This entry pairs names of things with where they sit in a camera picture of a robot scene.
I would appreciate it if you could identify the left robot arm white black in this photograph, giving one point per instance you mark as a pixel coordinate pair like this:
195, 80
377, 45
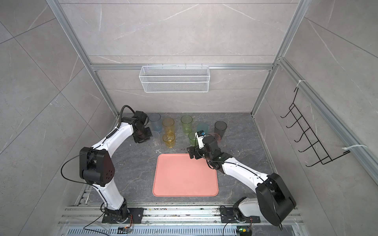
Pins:
97, 169

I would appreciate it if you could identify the pink plastic cup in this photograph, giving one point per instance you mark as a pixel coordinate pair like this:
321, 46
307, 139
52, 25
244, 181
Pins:
216, 136

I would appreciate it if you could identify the blue plastic cup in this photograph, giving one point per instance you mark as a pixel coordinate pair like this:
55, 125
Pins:
156, 122

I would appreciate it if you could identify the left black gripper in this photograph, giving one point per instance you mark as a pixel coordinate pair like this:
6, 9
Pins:
149, 134

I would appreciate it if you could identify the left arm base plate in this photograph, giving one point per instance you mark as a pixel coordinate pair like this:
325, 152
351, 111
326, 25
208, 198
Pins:
134, 214

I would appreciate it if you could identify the dark grey plastic cup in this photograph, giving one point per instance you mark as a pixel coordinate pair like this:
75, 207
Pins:
220, 128

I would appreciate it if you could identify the short yellow plastic cup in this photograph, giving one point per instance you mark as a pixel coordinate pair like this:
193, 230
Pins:
169, 139

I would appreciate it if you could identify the black wire hook rack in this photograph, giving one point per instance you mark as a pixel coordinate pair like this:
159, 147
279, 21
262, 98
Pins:
309, 135

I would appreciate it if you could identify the teal plastic cup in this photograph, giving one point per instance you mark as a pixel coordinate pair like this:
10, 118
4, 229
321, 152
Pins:
202, 129

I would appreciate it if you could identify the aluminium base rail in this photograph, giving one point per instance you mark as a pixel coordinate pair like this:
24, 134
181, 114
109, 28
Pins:
173, 220

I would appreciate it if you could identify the clear plastic cup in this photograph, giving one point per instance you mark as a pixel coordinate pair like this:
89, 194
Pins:
155, 139

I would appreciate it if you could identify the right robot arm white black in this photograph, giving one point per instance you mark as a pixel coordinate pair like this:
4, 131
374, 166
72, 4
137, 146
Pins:
274, 200

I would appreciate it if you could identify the white wire mesh basket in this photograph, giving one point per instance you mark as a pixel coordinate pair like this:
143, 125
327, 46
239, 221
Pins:
171, 79

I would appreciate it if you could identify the tall green plastic cup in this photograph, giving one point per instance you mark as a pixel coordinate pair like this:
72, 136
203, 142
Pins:
186, 121

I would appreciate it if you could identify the pink tray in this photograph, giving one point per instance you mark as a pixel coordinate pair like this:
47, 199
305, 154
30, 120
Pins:
177, 175

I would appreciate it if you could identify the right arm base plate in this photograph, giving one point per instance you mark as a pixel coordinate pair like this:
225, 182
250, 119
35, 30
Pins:
229, 214

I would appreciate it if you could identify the tall yellow plastic cup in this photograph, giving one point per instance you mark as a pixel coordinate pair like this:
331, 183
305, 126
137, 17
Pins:
169, 125

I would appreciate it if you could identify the short green plastic cup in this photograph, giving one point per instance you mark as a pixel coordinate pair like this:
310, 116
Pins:
192, 138

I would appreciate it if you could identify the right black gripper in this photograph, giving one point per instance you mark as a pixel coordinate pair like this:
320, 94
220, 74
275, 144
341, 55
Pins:
192, 152

